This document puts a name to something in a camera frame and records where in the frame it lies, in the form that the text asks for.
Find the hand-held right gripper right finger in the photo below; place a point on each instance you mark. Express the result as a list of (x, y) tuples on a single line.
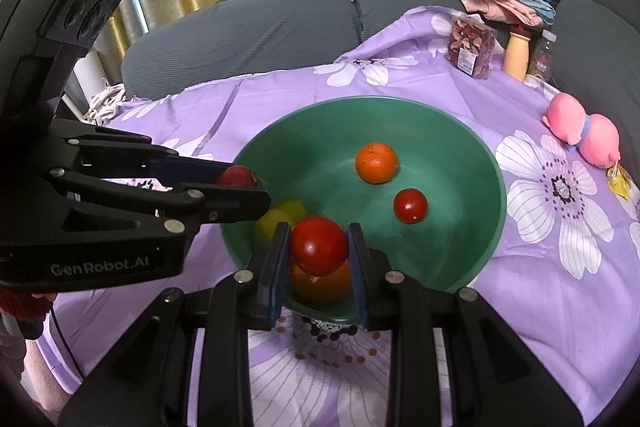
[(359, 277)]

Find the yellow tag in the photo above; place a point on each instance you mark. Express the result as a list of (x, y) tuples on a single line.
[(619, 182)]

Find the green bowl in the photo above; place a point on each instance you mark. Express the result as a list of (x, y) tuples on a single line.
[(440, 167)]

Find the orange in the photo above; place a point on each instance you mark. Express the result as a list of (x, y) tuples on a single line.
[(320, 289), (376, 163)]

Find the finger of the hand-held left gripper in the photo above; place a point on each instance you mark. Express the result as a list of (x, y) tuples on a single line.
[(230, 204), (190, 167)]

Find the clear box of dried flowers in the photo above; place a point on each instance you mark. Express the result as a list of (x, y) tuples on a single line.
[(470, 47)]

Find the white patterned cloth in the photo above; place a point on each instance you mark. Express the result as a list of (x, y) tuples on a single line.
[(107, 104)]

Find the red tomato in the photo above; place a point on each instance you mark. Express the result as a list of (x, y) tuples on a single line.
[(235, 176), (410, 205), (319, 245)]

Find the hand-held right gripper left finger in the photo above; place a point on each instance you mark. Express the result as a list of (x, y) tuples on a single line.
[(277, 277)]

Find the small yellow fruit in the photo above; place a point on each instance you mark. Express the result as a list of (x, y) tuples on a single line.
[(267, 229), (295, 208)]

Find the yellow bottle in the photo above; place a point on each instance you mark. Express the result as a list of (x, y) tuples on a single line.
[(515, 57)]

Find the purple floral cloth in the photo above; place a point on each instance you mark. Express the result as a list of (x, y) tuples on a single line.
[(500, 332)]

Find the pink plush toy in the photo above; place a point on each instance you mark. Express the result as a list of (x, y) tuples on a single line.
[(565, 117)]

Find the clear plastic bottle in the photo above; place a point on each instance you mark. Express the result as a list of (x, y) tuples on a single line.
[(541, 57)]

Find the person's left forearm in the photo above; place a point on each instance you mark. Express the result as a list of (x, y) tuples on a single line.
[(45, 382)]

